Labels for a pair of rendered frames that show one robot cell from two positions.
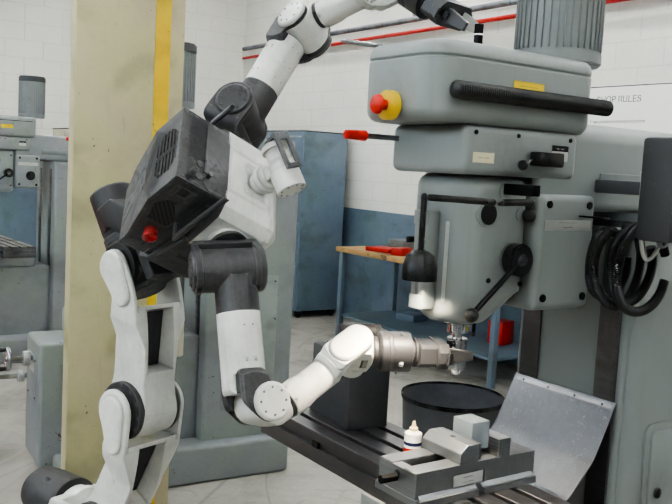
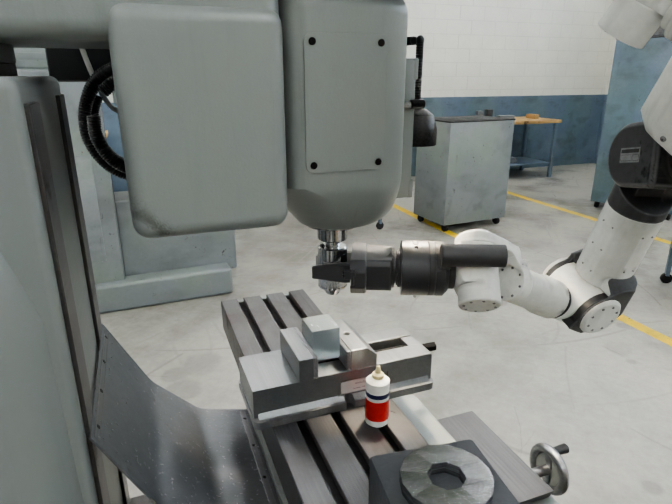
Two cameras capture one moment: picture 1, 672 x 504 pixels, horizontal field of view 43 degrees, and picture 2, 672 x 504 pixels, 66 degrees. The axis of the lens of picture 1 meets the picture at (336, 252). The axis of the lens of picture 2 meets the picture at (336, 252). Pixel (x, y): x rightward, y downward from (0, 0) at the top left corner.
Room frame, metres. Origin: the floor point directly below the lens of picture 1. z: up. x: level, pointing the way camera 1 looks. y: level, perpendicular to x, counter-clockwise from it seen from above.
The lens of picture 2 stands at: (2.65, -0.09, 1.53)
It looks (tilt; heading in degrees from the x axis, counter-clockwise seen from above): 19 degrees down; 194
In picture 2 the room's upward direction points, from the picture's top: straight up
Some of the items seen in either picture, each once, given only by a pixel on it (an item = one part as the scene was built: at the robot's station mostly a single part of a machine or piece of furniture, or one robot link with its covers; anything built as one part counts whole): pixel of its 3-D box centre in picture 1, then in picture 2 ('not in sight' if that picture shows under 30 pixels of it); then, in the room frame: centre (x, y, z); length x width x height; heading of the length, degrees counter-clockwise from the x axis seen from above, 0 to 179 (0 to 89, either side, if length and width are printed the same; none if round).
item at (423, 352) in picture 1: (416, 353); (388, 268); (1.87, -0.19, 1.23); 0.13 x 0.12 x 0.10; 10
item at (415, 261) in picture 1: (419, 264); (416, 125); (1.73, -0.17, 1.44); 0.07 x 0.07 x 0.06
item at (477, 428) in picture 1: (470, 431); (320, 337); (1.83, -0.32, 1.07); 0.06 x 0.05 x 0.06; 35
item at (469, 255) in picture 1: (465, 247); (329, 115); (1.89, -0.28, 1.47); 0.21 x 0.19 x 0.32; 35
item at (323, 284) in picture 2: (455, 354); (332, 268); (1.88, -0.28, 1.23); 0.05 x 0.05 x 0.06
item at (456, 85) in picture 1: (535, 99); not in sight; (1.78, -0.39, 1.79); 0.45 x 0.04 x 0.04; 125
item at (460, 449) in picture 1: (451, 445); (348, 342); (1.80, -0.27, 1.05); 0.12 x 0.06 x 0.04; 35
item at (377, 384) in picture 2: (412, 444); (377, 393); (1.90, -0.20, 1.01); 0.04 x 0.04 x 0.11
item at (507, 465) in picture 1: (458, 459); (335, 361); (1.81, -0.29, 1.01); 0.35 x 0.15 x 0.11; 125
